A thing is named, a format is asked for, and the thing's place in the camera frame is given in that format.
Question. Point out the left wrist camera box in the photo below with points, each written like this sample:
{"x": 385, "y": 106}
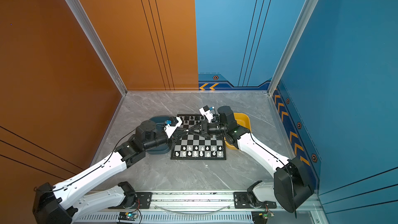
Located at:
{"x": 171, "y": 126}

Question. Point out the teal plastic tray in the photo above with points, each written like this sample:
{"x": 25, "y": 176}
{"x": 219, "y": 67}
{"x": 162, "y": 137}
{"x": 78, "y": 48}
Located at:
{"x": 162, "y": 149}

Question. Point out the yellow plastic tray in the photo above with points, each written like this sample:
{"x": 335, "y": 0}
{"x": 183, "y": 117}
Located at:
{"x": 243, "y": 120}

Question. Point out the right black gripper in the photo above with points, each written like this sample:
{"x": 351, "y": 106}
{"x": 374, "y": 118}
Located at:
{"x": 205, "y": 128}

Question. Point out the green circuit board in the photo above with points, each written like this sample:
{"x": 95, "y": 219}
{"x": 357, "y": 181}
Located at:
{"x": 265, "y": 216}
{"x": 128, "y": 217}

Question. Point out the right green circuit board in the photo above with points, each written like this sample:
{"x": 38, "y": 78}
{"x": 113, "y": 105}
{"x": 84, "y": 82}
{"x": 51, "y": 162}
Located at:
{"x": 265, "y": 216}

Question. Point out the black and white chessboard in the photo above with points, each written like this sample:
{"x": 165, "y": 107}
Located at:
{"x": 195, "y": 147}

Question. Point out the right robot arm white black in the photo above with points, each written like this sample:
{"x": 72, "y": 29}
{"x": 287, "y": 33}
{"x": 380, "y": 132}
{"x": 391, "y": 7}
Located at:
{"x": 292, "y": 184}

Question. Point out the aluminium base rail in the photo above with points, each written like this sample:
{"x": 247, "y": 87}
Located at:
{"x": 174, "y": 201}

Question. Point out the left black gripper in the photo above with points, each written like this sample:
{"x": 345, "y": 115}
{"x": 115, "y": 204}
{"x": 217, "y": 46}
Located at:
{"x": 176, "y": 137}

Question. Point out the left green circuit board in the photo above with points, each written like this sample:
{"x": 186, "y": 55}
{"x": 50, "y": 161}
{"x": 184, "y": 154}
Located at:
{"x": 128, "y": 217}

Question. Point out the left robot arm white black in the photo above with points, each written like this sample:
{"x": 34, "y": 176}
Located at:
{"x": 69, "y": 200}

